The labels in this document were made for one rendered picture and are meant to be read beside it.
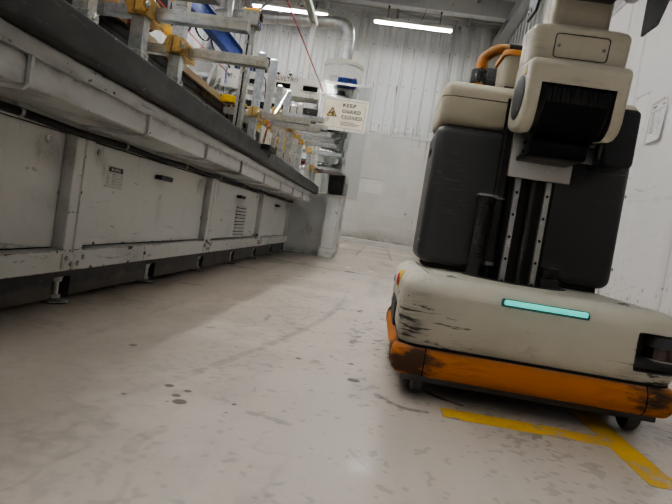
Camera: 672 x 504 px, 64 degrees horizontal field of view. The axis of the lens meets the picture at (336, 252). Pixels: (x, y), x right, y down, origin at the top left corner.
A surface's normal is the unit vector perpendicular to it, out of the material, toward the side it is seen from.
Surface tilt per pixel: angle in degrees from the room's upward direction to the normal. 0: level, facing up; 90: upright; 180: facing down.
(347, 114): 90
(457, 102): 90
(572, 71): 98
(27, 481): 0
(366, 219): 90
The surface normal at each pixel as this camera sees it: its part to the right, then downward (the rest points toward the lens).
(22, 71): 0.98, 0.16
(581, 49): -0.10, 0.18
